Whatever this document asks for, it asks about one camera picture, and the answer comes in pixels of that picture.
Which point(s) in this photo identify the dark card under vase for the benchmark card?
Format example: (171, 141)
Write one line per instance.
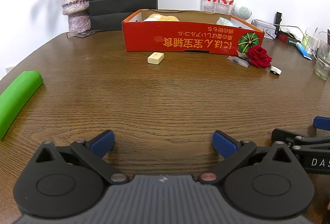
(80, 35)

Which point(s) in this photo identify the green foam roll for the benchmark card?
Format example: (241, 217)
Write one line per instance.
(16, 95)

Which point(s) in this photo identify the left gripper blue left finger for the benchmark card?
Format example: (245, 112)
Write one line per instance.
(90, 154)

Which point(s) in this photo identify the white and yellow plush toy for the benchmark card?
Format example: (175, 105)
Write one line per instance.
(159, 17)

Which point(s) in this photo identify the clear plastic wrapper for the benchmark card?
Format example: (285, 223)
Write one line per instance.
(241, 59)

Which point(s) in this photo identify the iridescent plastic bag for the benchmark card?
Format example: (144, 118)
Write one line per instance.
(225, 22)

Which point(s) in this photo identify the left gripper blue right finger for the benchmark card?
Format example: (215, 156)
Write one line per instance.
(235, 154)

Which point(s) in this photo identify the blue white tube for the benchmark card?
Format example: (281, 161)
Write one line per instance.
(302, 51)

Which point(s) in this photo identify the clear glass cup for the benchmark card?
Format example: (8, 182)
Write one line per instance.
(322, 66)

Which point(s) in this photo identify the white robot speaker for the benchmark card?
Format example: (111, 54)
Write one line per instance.
(242, 12)

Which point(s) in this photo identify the red rose flower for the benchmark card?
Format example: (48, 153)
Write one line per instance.
(258, 57)

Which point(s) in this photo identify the white tin box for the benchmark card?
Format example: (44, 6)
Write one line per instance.
(268, 29)

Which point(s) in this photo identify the cream soap bar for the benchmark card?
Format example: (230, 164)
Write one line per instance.
(155, 58)

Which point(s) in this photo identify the red cardboard box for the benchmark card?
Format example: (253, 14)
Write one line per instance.
(195, 31)

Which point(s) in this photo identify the red and green box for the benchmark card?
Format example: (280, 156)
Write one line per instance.
(287, 39)

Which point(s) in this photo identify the small green spray bottle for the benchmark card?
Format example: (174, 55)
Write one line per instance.
(305, 39)

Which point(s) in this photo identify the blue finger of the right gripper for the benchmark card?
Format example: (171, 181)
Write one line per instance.
(321, 123)
(287, 137)

